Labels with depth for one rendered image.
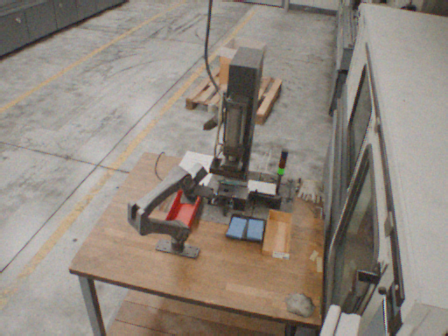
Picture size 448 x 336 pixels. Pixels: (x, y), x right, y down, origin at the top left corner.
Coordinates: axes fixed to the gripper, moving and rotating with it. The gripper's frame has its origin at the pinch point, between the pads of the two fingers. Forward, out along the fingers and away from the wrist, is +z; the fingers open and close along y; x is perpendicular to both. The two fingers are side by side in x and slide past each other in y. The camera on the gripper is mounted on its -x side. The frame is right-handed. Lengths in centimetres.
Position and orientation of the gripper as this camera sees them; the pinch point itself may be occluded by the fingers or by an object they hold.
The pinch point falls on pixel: (192, 199)
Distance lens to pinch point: 181.3
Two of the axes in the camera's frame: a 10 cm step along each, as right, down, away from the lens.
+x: -9.8, -1.6, 1.3
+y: 2.0, -9.0, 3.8
